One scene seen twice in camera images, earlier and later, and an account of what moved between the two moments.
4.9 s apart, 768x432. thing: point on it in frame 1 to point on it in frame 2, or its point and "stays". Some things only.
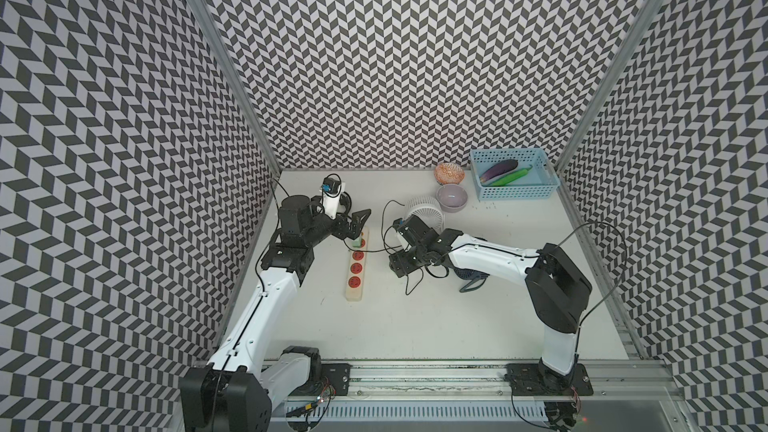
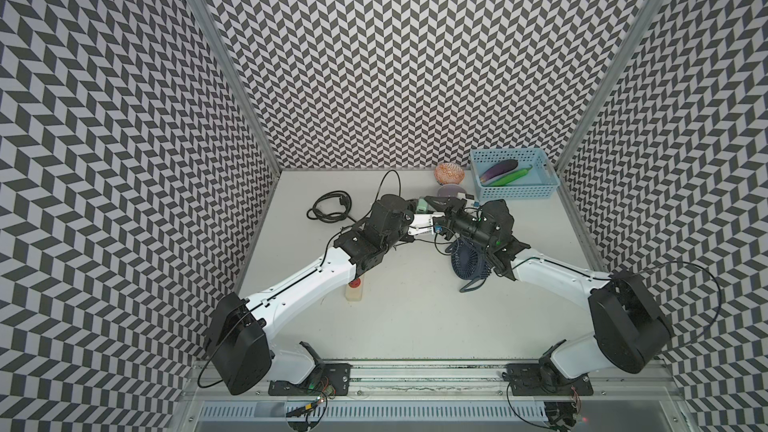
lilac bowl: x=451 y=198 stays
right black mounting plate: x=524 y=380 stays
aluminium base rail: x=473 y=396 stays
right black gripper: x=400 y=264 to x=450 y=206
